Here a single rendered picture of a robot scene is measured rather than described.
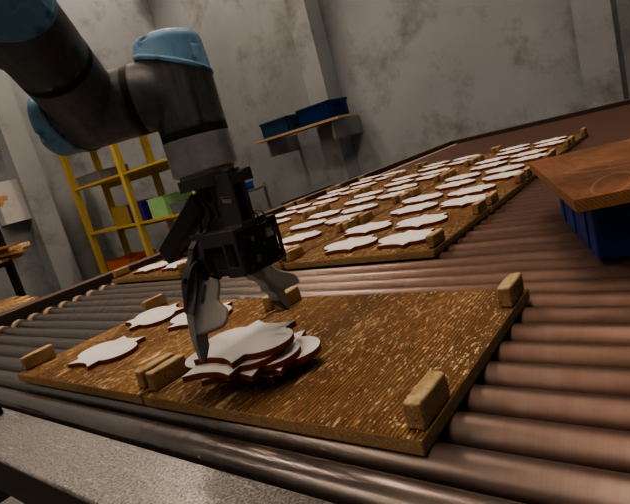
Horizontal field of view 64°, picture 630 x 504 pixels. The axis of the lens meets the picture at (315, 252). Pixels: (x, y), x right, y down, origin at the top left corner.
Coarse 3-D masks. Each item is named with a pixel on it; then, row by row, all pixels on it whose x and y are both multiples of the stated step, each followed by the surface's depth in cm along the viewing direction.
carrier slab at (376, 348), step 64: (320, 320) 78; (384, 320) 71; (448, 320) 65; (512, 320) 62; (192, 384) 67; (256, 384) 61; (320, 384) 57; (384, 384) 53; (448, 384) 49; (384, 448) 45
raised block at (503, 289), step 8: (504, 280) 66; (512, 280) 65; (520, 280) 66; (504, 288) 63; (512, 288) 64; (520, 288) 66; (504, 296) 63; (512, 296) 63; (504, 304) 64; (512, 304) 63
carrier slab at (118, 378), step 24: (240, 312) 94; (264, 312) 90; (96, 336) 105; (120, 336) 100; (168, 336) 91; (48, 360) 97; (72, 360) 93; (120, 360) 85; (144, 360) 82; (48, 384) 86; (72, 384) 80; (96, 384) 76; (120, 384) 74
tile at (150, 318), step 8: (176, 304) 111; (144, 312) 111; (152, 312) 109; (160, 312) 107; (168, 312) 105; (176, 312) 105; (136, 320) 106; (144, 320) 104; (152, 320) 102; (160, 320) 101; (168, 320) 102; (136, 328) 102
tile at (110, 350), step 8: (144, 336) 93; (104, 344) 94; (112, 344) 93; (120, 344) 91; (128, 344) 90; (136, 344) 89; (88, 352) 92; (96, 352) 90; (104, 352) 89; (112, 352) 88; (120, 352) 86; (128, 352) 86; (80, 360) 88; (88, 360) 87; (96, 360) 86; (104, 360) 85; (112, 360) 85; (88, 368) 84
